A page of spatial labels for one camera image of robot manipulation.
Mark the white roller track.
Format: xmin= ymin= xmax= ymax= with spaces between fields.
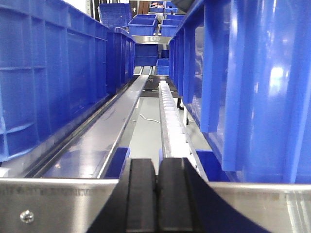
xmin=158 ymin=81 xmax=195 ymax=163

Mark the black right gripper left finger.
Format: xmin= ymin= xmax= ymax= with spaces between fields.
xmin=88 ymin=158 xmax=157 ymax=233

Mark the large blue plastic bin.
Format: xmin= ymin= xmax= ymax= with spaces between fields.
xmin=170 ymin=0 xmax=311 ymax=184

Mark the blue bin left near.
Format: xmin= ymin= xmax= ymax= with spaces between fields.
xmin=0 ymin=0 xmax=108 ymax=162

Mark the blue bin background right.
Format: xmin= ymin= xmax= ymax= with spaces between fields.
xmin=161 ymin=15 xmax=184 ymax=37

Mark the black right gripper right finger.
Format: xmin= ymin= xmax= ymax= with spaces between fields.
xmin=158 ymin=158 xmax=267 ymax=233

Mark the tilted blue bin background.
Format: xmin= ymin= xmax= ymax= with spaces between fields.
xmin=98 ymin=3 xmax=132 ymax=28

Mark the steel flat guide rail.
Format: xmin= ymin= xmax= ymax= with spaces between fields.
xmin=26 ymin=75 xmax=149 ymax=179

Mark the blue bin left far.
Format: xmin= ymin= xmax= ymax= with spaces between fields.
xmin=106 ymin=27 xmax=136 ymax=95

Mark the steel rack front rail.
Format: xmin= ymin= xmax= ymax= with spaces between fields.
xmin=0 ymin=178 xmax=311 ymax=233

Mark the blue bin background left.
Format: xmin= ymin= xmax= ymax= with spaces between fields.
xmin=128 ymin=15 xmax=157 ymax=36

